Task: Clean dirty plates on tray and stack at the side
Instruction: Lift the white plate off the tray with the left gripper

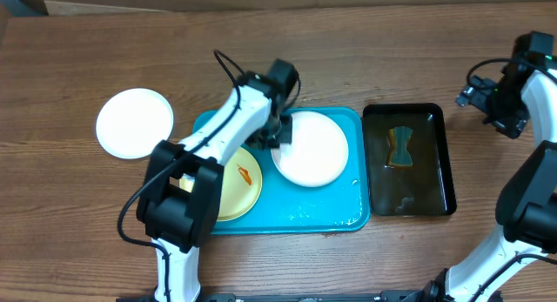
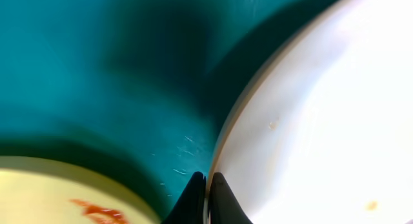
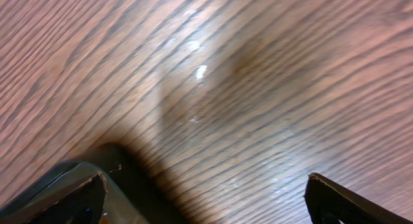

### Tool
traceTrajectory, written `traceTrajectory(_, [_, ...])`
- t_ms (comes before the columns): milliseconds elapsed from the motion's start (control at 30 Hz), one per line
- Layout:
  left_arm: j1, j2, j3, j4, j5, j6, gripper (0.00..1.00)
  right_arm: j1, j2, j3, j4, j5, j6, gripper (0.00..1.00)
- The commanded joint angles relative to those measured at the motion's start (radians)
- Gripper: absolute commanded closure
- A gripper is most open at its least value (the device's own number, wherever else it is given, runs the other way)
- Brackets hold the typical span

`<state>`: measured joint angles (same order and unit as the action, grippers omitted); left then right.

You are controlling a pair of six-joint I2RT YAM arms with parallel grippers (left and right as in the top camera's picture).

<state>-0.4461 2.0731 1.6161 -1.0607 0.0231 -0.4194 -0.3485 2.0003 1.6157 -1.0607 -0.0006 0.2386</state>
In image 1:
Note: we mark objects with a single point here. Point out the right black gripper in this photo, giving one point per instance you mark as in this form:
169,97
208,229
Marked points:
479,97

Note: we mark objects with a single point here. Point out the turquoise plastic tray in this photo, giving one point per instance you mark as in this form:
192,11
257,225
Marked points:
284,207

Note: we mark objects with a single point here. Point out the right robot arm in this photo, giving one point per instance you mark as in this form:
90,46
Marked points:
525,212

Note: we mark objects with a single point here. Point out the green and yellow sponge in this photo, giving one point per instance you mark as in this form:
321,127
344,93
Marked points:
399,156

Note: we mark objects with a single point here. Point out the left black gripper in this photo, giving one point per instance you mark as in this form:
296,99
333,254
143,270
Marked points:
285,137

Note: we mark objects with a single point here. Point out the black water tray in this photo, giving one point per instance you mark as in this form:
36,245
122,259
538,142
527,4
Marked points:
427,188

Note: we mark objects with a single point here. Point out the white plate with ketchup streak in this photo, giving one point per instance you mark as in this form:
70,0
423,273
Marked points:
317,154

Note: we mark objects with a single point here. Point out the white plate with small stains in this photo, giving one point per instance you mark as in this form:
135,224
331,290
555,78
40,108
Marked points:
133,122

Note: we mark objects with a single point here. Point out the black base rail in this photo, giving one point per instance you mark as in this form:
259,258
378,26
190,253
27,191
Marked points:
385,296

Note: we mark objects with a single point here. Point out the yellow-green plate with ketchup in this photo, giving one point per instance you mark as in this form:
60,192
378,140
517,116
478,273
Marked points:
242,184

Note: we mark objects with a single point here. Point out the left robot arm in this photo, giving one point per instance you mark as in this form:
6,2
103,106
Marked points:
176,208

